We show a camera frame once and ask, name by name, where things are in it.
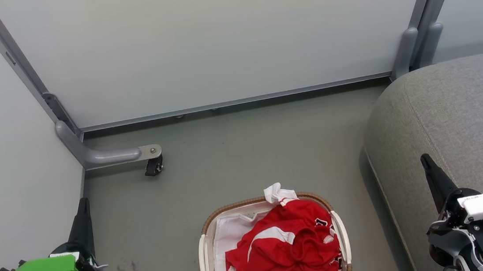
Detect red jersey with black lettering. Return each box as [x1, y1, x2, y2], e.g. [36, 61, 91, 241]
[235, 195, 341, 260]

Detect white garment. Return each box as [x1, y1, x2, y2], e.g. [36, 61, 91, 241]
[207, 181, 305, 271]

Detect red shorts with white stripe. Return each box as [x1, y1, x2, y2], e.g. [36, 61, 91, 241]
[223, 228, 344, 271]

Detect grey fabric sofa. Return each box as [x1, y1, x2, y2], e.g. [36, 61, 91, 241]
[356, 52, 483, 271]

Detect black caster wheel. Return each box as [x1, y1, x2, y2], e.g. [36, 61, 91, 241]
[143, 154, 165, 178]

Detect grey panel bottom rail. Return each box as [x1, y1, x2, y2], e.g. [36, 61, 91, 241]
[77, 167, 90, 201]
[76, 71, 395, 134]

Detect wicker laundry basket white handles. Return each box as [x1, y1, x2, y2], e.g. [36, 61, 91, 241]
[193, 188, 353, 271]

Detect grey partition post rounded foot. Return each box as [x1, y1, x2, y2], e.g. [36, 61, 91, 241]
[411, 0, 475, 69]
[384, 0, 456, 80]

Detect grey partition post with slots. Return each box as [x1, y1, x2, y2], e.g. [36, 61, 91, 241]
[0, 0, 84, 148]

